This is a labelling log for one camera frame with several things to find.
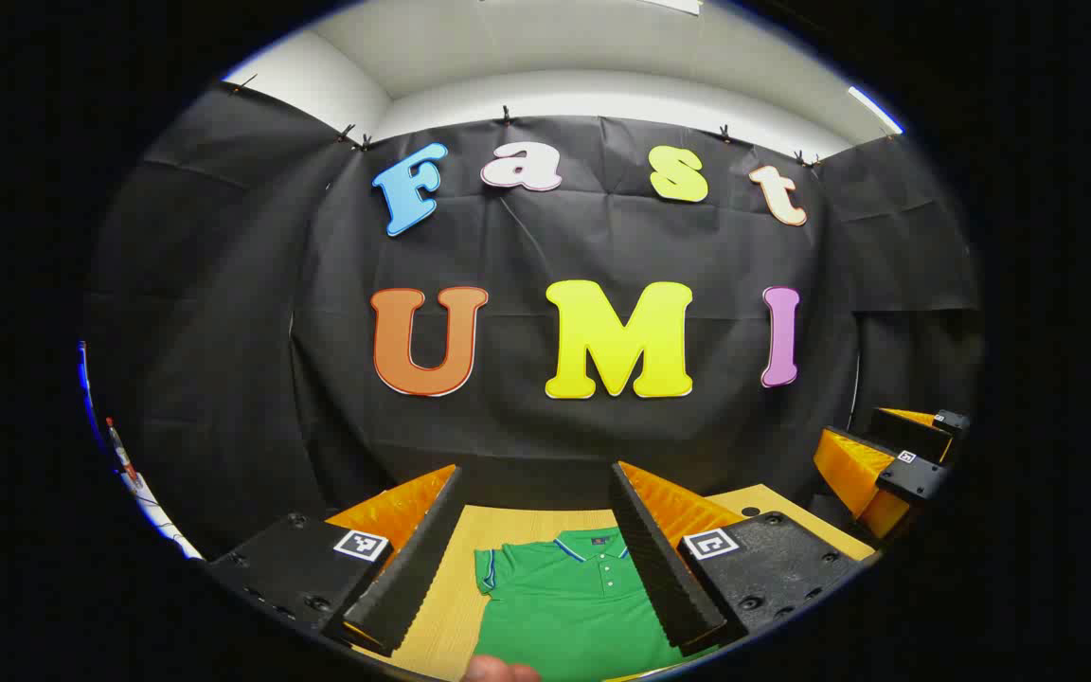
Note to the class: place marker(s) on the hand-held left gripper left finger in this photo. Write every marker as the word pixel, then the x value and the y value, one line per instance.
pixel 413 568

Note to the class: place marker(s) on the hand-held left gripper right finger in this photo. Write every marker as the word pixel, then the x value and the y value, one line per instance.
pixel 659 568

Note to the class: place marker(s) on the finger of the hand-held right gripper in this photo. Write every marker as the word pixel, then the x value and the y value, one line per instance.
pixel 915 478
pixel 910 434

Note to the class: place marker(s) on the green T-shirt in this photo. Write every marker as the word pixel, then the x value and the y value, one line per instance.
pixel 564 616

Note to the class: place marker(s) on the white printed object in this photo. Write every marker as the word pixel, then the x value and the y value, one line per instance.
pixel 152 511

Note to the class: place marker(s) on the red-capped pen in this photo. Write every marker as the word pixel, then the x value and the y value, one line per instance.
pixel 119 450

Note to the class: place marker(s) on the black backdrop cloth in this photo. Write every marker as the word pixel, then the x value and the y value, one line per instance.
pixel 527 237

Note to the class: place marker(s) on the row of black clips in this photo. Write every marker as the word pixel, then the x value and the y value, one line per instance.
pixel 506 115

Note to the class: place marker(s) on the ceiling light strip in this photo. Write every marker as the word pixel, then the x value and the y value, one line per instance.
pixel 673 6

